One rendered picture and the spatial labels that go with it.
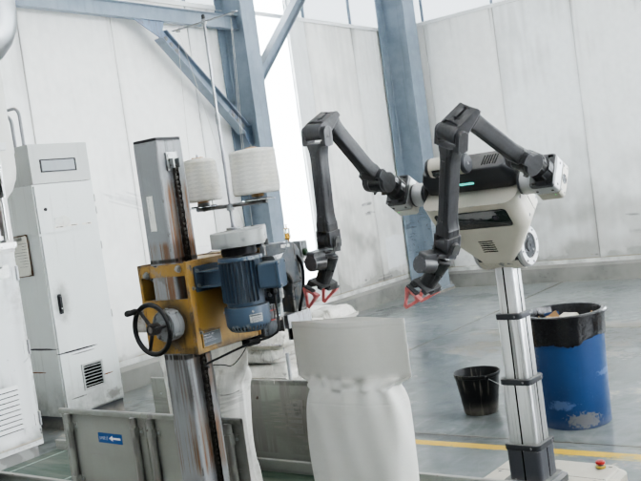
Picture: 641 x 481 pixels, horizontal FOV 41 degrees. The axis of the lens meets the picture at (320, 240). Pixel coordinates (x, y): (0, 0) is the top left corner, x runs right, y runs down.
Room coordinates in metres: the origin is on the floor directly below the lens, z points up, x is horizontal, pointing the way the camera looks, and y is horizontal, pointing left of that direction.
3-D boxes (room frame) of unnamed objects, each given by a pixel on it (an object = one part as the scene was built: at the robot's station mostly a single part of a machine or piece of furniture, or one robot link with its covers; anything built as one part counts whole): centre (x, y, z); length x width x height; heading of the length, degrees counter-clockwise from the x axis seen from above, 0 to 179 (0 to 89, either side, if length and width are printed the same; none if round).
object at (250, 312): (2.89, 0.27, 1.21); 0.15 x 0.15 x 0.25
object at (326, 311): (6.79, 0.15, 0.56); 0.67 x 0.43 x 0.15; 53
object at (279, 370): (6.14, 0.33, 0.32); 0.66 x 0.43 x 0.15; 145
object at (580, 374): (4.97, -1.33, 0.32); 0.51 x 0.48 x 0.65; 143
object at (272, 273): (2.87, 0.17, 1.25); 0.10 x 0.08 x 0.12; 168
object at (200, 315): (3.06, 0.45, 1.18); 0.34 x 0.25 x 0.31; 143
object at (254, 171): (3.01, 0.19, 1.61); 0.17 x 0.17 x 0.17
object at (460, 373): (5.43, -0.86, 0.13); 0.30 x 0.30 x 0.26
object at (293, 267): (3.35, 0.27, 1.21); 0.30 x 0.25 x 0.30; 53
